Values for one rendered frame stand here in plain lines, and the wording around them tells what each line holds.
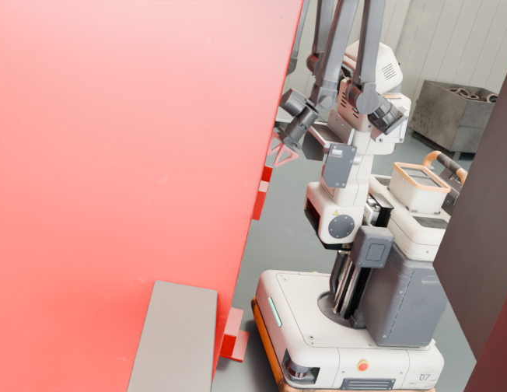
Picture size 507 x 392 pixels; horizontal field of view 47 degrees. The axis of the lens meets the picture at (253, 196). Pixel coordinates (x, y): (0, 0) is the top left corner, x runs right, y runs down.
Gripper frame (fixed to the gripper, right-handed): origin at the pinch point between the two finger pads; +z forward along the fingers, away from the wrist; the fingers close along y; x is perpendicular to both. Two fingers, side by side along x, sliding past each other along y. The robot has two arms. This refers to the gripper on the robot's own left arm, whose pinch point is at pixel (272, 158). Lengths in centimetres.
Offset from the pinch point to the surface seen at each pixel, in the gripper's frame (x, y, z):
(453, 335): 164, -43, 28
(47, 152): -70, 103, -4
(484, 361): -44, 140, -21
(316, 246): 120, -125, 51
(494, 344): -45, 140, -23
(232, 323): 49, -29, 74
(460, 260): -23, 111, -22
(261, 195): 16.6, -22.0, 17.7
